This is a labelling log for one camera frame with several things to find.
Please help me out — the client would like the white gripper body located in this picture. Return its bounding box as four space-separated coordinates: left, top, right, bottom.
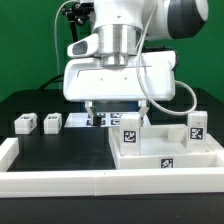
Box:
63 51 176 101

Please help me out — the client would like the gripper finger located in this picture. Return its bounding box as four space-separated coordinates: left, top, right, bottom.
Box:
85 101 102 127
138 100 149 124

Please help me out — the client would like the white square table top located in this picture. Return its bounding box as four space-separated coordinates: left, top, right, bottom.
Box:
109 125 224 169

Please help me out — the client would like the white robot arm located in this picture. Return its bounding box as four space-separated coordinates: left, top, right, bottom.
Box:
63 0 208 126

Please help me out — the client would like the white marker sheet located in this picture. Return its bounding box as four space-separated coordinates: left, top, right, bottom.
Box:
64 111 152 129

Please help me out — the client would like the white U-shaped fence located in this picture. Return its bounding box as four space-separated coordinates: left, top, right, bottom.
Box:
0 138 224 198

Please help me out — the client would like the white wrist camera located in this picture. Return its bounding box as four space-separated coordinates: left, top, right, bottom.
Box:
67 34 99 58

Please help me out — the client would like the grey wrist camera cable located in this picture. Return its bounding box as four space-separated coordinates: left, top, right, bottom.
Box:
135 0 198 117

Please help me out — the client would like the black cable bundle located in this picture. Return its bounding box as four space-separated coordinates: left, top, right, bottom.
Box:
38 3 88 91

